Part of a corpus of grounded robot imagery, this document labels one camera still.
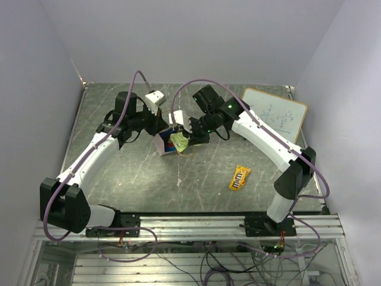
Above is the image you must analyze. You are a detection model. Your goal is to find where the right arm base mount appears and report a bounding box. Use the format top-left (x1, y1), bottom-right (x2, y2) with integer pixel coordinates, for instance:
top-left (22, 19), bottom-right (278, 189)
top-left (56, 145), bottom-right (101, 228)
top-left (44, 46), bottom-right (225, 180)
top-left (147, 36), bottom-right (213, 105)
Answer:
top-left (239, 212), bottom-right (296, 237)

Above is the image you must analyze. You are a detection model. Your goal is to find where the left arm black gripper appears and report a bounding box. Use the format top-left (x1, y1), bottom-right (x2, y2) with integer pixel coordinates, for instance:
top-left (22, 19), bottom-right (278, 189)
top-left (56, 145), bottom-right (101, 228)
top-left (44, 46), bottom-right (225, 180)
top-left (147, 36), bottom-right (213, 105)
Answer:
top-left (129, 102), bottom-right (169, 136)

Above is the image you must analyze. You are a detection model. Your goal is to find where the green snack packet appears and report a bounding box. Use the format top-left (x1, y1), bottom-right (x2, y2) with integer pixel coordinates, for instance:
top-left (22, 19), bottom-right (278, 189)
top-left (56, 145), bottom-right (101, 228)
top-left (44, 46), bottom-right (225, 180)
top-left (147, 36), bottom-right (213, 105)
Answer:
top-left (170, 132), bottom-right (189, 153)

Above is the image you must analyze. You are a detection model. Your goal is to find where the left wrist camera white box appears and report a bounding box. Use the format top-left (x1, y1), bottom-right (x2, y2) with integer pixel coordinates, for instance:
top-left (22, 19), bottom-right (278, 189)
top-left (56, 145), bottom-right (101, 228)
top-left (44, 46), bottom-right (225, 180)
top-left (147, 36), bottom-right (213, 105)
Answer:
top-left (145, 91), bottom-right (166, 115)

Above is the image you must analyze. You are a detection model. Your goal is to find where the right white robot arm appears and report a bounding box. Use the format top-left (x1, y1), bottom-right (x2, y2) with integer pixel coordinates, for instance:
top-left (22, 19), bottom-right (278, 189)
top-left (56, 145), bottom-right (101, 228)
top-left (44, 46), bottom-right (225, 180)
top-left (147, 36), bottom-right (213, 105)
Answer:
top-left (189, 85), bottom-right (316, 236)

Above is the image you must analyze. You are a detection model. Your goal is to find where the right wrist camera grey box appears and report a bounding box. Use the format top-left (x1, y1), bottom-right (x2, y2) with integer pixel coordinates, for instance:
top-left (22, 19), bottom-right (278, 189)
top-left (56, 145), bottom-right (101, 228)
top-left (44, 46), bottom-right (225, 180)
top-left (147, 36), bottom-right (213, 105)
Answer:
top-left (168, 110), bottom-right (192, 133)

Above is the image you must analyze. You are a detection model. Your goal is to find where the white paper bag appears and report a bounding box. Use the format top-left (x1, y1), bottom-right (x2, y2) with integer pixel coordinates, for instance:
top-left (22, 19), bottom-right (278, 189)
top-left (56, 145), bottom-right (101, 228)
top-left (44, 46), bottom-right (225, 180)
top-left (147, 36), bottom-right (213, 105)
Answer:
top-left (154, 128), bottom-right (190, 156)

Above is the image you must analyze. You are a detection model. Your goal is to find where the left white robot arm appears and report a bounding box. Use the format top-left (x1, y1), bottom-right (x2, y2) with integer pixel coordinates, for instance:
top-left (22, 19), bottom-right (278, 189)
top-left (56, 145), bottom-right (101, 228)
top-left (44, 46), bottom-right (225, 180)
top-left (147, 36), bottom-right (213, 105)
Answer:
top-left (40, 91), bottom-right (168, 237)

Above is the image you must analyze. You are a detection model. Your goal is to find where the yellow M&M's packet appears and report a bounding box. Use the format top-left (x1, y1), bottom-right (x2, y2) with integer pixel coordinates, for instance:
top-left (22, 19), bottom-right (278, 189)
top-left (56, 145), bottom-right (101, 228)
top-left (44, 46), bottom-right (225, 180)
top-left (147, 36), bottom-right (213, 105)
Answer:
top-left (229, 165), bottom-right (251, 191)

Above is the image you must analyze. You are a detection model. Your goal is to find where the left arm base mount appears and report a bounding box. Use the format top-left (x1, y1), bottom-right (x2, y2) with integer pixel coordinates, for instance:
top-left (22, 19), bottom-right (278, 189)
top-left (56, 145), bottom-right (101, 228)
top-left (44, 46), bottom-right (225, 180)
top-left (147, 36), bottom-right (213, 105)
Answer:
top-left (85, 212), bottom-right (140, 238)

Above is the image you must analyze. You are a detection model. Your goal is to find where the whiteboard with yellow frame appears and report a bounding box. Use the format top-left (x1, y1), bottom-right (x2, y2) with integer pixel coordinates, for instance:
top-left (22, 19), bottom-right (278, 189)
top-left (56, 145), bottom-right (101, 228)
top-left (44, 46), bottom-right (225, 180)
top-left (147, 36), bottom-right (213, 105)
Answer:
top-left (242, 88), bottom-right (308, 143)

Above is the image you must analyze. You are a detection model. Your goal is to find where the aluminium frame rail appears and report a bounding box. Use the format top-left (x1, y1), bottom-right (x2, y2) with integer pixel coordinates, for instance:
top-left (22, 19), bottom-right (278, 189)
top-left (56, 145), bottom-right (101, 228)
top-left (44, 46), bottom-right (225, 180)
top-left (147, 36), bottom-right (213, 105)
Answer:
top-left (32, 213), bottom-right (346, 241)

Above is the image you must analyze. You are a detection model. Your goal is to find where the blue Burts chips bag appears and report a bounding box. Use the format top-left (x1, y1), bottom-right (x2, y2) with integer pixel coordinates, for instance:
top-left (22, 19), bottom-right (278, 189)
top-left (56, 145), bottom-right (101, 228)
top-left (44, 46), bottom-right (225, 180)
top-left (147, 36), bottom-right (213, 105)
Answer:
top-left (164, 139), bottom-right (176, 153)

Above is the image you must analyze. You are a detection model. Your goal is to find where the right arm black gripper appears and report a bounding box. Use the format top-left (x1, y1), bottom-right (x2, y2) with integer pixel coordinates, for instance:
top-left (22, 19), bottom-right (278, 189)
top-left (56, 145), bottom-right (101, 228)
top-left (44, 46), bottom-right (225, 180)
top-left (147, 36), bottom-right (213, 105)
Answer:
top-left (181, 111), bottom-right (217, 146)

